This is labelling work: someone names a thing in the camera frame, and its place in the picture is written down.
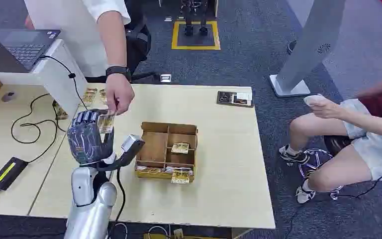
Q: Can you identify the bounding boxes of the seated person's hand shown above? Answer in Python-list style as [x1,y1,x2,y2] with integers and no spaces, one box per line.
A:
[306,96,342,120]

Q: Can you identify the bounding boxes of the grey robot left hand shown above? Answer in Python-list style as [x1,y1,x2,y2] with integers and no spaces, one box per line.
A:
[67,109,116,167]

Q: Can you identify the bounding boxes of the standing person's hand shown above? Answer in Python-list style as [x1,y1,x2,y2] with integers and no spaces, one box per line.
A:
[105,73,135,116]

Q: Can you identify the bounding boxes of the pale handheld device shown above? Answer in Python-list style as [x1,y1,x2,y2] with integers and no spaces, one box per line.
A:
[303,94,326,107]

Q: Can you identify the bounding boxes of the black wristwatch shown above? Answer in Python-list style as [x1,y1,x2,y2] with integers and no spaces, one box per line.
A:
[105,66,132,82]

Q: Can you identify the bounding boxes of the black office chair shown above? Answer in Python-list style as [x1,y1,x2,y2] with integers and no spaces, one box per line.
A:
[85,0,161,84]

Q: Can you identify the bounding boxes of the chrome base stool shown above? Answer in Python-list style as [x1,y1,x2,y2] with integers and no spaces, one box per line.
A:
[286,135,344,201]

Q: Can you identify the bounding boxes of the seated person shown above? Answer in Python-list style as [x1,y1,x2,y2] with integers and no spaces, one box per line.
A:
[278,63,382,205]

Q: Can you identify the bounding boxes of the white and black shoe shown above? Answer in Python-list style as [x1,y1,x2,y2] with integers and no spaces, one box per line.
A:
[295,185,316,205]
[279,145,310,165]

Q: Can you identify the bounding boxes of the white laptop stand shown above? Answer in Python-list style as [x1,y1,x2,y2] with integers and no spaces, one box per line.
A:
[0,39,88,120]

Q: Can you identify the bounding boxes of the grey pillar stand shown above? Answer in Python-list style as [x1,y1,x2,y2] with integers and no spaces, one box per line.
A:
[269,0,347,98]

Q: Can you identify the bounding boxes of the wooden card box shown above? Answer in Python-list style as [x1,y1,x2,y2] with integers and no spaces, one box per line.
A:
[135,121,198,184]

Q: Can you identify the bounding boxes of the standing person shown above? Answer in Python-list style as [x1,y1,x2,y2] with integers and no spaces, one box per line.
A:
[23,0,136,116]

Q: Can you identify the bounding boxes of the black power adapter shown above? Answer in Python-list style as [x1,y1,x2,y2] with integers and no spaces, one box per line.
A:
[0,156,29,192]

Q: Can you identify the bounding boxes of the yellow bordered floor mat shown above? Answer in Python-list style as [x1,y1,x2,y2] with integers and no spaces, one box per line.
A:
[171,20,221,51]

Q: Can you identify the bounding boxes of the black flat tray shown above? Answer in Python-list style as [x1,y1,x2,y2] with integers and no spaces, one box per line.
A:
[216,91,255,109]

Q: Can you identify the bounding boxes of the black robot legs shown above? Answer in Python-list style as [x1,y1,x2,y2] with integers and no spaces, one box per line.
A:
[180,0,210,37]

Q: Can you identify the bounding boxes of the dark laptop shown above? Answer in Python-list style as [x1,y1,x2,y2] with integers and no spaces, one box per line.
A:
[0,23,62,74]

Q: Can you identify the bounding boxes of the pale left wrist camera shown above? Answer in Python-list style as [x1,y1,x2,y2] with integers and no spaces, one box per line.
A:
[120,133,146,155]

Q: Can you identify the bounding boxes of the black power cable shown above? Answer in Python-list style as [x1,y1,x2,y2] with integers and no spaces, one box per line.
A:
[10,55,90,164]

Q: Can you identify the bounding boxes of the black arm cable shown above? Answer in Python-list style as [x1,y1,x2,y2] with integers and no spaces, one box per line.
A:
[106,167,127,239]

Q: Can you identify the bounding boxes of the thin black cable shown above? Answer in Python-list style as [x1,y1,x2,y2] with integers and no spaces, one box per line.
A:
[330,139,382,201]

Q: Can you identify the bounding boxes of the white cable under desk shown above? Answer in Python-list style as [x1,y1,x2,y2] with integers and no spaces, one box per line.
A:
[111,222,171,239]

